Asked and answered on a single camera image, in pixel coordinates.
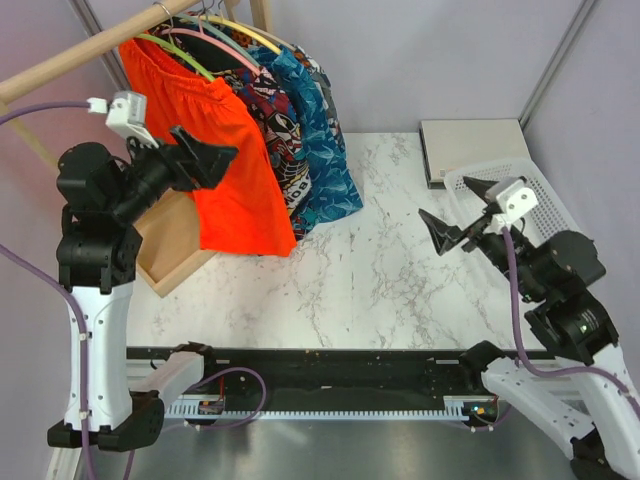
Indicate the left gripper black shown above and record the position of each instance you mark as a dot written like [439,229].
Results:
[190,175]

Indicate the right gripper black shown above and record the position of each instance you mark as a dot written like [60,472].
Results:
[444,236]

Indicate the orange mesh shorts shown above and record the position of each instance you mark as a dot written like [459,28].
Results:
[245,212]

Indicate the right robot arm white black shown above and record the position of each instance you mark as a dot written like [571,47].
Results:
[569,377]

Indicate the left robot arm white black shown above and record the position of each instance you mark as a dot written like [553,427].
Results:
[97,264]

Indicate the comic print shorts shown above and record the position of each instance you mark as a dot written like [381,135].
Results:
[271,109]

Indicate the blue leaf print shorts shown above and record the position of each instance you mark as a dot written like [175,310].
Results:
[334,194]

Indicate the pink clothes hanger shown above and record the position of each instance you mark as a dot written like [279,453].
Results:
[214,54]

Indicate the yellow clothes hanger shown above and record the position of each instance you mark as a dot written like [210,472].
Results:
[261,37]

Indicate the mint green clothes hanger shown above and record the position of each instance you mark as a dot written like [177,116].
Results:
[216,32]

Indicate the grey flat box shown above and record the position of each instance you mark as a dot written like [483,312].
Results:
[448,145]

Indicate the white plastic basket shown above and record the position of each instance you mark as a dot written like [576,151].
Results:
[548,218]

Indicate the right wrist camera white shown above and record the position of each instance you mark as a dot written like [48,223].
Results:
[509,200]

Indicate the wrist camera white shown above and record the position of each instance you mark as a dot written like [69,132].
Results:
[125,115]
[509,200]

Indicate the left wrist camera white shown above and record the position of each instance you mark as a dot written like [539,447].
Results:
[125,115]

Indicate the aluminium frame profile left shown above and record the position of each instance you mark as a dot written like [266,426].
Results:
[92,26]

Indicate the aluminium frame profile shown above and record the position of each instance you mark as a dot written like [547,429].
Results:
[92,26]
[561,54]

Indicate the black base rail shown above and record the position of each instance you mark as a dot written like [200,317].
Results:
[349,378]

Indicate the aluminium frame profile right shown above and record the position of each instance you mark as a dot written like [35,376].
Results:
[561,54]

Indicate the white slotted cable duct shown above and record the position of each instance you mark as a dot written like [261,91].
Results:
[207,410]

